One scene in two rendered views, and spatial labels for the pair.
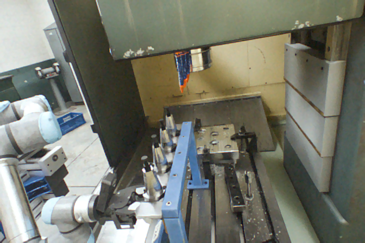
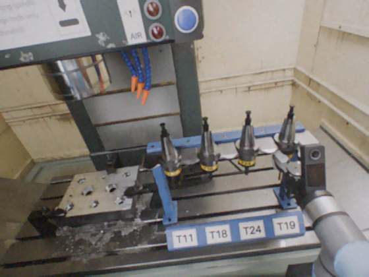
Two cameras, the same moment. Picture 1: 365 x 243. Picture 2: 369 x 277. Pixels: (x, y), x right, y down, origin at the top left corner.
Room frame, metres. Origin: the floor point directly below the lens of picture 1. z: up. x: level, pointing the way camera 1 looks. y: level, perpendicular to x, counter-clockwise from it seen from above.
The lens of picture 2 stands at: (0.84, 0.53, 1.61)
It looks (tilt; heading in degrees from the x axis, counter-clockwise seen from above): 35 degrees down; 261
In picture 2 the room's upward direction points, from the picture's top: 10 degrees counter-clockwise
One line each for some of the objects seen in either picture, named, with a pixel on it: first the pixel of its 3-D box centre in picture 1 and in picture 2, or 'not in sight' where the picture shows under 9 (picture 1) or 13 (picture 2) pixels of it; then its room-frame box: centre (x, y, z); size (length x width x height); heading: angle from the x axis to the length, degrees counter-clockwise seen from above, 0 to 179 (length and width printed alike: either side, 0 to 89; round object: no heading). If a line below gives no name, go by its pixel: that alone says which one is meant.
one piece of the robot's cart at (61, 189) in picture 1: (35, 189); not in sight; (1.09, 0.86, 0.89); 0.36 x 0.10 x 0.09; 73
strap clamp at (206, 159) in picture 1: (206, 159); (142, 194); (0.93, -0.10, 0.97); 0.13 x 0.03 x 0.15; 168
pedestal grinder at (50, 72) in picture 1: (55, 89); not in sight; (5.55, 2.73, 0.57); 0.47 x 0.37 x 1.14; 133
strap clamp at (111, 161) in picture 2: (243, 139); (113, 166); (1.05, -0.32, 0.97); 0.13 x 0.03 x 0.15; 78
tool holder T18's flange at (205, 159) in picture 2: (168, 148); (208, 153); (0.70, 0.06, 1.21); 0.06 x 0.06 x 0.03
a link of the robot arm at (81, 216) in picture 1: (89, 209); (325, 212); (0.53, 0.30, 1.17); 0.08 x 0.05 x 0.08; 168
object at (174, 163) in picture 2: (172, 133); (170, 158); (0.81, 0.03, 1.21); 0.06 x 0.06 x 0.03
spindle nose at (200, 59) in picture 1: (192, 53); (74, 68); (0.99, -0.11, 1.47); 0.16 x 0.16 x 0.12
